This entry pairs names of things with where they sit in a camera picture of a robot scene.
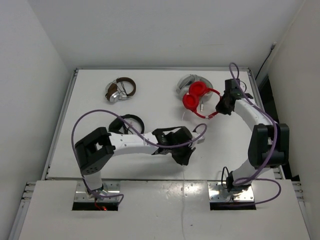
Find red headphones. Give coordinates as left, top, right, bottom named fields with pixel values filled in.
left=182, top=81, right=222, bottom=120

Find white headphone cable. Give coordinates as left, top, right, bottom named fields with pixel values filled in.
left=181, top=109, right=201, bottom=240

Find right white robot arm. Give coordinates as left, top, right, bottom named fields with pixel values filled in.
left=215, top=79, right=290, bottom=192

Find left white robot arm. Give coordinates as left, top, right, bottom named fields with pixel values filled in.
left=73, top=126, right=200, bottom=199

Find white grey headphones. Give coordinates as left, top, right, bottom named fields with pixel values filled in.
left=176, top=74, right=213, bottom=100

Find black headphones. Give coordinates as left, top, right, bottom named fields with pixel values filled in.
left=108, top=114, right=145, bottom=135

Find brown silver headphones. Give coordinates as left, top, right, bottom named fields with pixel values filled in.
left=105, top=77, right=137, bottom=103

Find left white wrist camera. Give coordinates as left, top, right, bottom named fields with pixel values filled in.
left=191, top=131, right=205, bottom=145

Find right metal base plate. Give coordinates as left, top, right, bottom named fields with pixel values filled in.
left=207, top=181, right=255, bottom=203

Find metal base plate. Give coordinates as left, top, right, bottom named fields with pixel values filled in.
left=74, top=181, right=122, bottom=203
left=207, top=181, right=255, bottom=203

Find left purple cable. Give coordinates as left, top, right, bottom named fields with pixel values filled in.
left=71, top=109, right=208, bottom=207

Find black wall cable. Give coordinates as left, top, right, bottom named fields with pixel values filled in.
left=256, top=42, right=277, bottom=81

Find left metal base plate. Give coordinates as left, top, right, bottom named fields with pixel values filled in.
left=74, top=181, right=122, bottom=203

